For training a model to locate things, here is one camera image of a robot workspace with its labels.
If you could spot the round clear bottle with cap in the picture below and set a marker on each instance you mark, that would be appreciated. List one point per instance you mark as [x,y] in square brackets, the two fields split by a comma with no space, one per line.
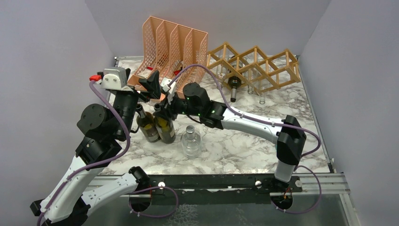
[191,142]

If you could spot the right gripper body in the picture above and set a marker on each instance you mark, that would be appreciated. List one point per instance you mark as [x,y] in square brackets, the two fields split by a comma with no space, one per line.
[177,107]

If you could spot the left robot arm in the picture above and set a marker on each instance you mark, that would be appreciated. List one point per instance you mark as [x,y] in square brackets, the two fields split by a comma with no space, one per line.
[104,126]

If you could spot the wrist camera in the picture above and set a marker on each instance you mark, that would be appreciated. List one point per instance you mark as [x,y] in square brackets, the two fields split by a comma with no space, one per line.
[115,78]
[169,87]

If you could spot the pink plastic file organizer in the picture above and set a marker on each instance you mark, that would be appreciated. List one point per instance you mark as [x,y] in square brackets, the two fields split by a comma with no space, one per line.
[169,47]

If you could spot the dark wine bottle with label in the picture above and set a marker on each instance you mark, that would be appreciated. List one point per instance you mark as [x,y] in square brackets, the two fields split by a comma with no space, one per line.
[234,82]

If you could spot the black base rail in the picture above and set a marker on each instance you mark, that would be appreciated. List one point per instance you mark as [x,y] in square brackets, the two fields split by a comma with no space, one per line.
[208,189]

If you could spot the wooden wine rack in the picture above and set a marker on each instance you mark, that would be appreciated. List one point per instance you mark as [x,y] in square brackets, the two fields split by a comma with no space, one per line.
[278,70]

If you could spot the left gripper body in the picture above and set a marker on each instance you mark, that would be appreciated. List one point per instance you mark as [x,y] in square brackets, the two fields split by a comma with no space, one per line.
[145,96]

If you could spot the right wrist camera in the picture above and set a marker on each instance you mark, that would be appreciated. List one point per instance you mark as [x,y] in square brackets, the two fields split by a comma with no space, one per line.
[169,87]

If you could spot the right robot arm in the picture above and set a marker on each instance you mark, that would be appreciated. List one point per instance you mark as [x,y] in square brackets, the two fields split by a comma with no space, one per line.
[286,134]

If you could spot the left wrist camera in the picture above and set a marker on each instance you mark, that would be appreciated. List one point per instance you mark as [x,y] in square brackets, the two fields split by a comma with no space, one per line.
[115,78]

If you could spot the slim clear glass bottle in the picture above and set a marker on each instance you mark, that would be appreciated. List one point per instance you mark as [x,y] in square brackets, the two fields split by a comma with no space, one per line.
[261,86]

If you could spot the small clear glass bottle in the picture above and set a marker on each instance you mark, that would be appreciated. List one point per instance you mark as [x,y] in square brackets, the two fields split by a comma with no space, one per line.
[220,69]

